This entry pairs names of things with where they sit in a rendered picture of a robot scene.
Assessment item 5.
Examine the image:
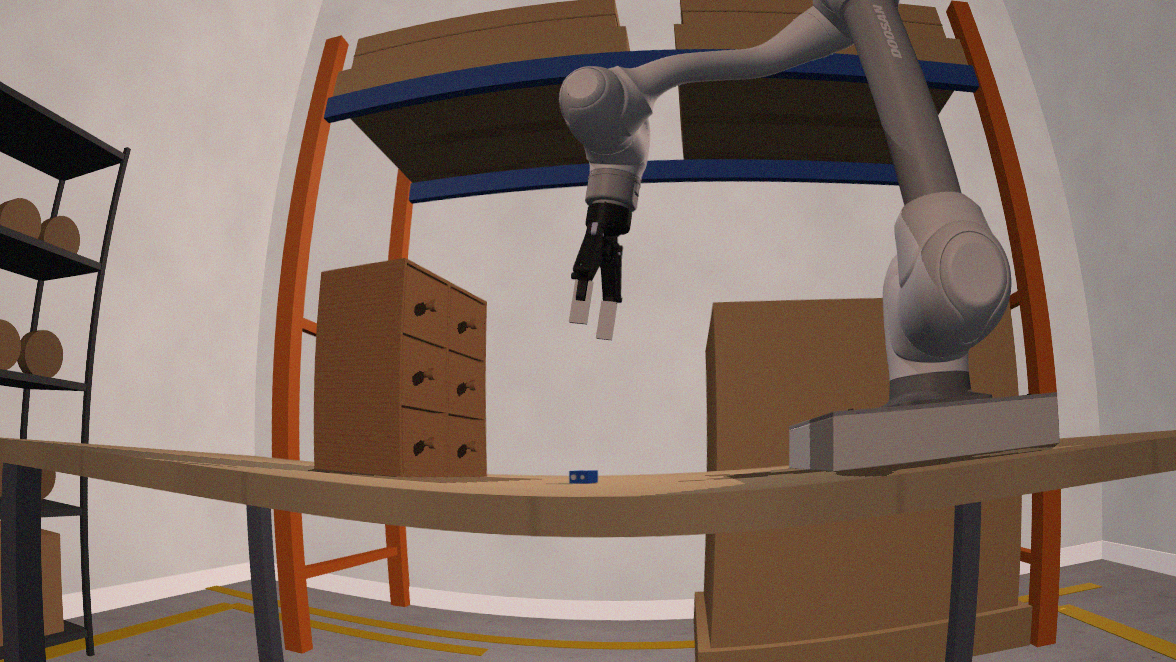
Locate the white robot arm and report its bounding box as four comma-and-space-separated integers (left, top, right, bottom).
559, 0, 1013, 408

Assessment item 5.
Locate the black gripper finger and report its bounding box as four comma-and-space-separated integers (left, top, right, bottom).
596, 243, 623, 340
569, 222, 616, 325

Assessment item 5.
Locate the brown wooden chest of drawers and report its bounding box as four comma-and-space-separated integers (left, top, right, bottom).
314, 258, 487, 477

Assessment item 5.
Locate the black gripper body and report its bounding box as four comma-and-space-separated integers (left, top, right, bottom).
584, 202, 632, 263

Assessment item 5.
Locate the blue 9v battery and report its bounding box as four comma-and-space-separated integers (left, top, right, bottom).
569, 470, 599, 484

